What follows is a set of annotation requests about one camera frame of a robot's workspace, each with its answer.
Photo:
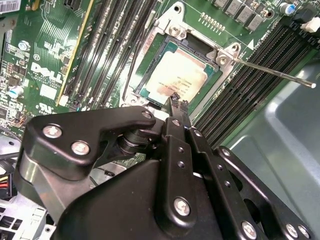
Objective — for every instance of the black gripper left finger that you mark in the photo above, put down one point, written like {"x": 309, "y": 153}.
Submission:
{"x": 100, "y": 120}

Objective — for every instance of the metal locking lever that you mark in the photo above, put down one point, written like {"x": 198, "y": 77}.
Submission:
{"x": 132, "y": 67}
{"x": 275, "y": 73}

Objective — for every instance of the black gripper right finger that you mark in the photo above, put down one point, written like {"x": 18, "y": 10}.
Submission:
{"x": 220, "y": 170}

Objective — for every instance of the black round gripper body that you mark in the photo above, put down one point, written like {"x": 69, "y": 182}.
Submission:
{"x": 112, "y": 207}

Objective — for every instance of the silver CPU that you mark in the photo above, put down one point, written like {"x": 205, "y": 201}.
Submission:
{"x": 180, "y": 72}

